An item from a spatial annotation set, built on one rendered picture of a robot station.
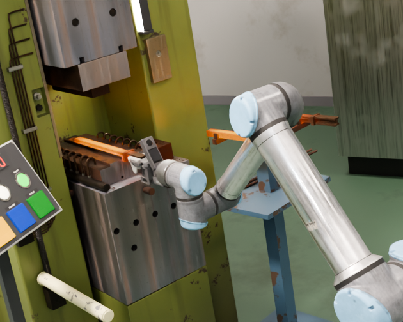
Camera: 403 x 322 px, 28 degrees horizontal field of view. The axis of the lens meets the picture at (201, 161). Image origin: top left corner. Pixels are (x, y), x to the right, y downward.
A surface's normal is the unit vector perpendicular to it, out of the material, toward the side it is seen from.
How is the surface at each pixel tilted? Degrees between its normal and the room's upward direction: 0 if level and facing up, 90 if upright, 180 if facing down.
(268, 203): 0
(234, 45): 90
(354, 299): 94
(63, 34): 90
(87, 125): 90
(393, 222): 0
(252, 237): 0
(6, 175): 60
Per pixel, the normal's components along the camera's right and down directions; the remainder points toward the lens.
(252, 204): -0.15, -0.93
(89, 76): 0.62, 0.17
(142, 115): -0.77, 0.33
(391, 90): -0.51, 0.37
